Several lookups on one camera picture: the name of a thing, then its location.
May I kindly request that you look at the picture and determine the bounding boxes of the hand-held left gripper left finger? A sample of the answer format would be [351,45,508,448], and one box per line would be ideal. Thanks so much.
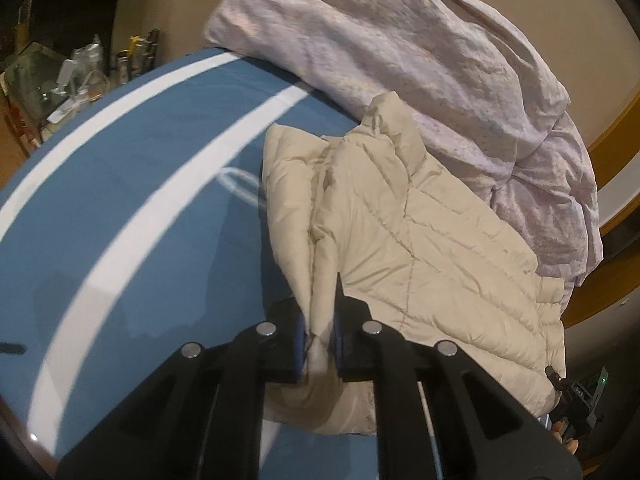
[57,300,307,480]

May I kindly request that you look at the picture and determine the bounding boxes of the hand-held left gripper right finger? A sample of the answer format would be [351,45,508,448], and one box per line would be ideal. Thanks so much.
[334,272,583,480]

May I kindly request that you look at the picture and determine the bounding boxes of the beige quilted down jacket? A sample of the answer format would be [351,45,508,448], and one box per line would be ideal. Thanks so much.
[261,92,568,436]

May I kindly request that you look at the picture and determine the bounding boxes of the person's right hand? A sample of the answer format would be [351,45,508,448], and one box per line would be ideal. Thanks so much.
[550,420,581,457]

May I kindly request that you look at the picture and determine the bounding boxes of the blue white striped bed sheet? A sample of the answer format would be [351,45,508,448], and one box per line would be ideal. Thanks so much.
[0,47,551,480]

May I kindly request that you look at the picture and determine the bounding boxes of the wooden framed glass door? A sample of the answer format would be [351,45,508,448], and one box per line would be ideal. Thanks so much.
[562,85,640,331]

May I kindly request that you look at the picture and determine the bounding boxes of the pink floral duvet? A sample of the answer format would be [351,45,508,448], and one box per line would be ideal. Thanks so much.
[202,0,606,288]

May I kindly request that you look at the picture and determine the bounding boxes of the pens in holder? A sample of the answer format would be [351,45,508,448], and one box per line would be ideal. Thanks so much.
[115,29,162,83]

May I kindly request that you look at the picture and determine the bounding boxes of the cluttered side desk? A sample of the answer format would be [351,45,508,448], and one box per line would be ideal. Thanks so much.
[0,5,113,151]

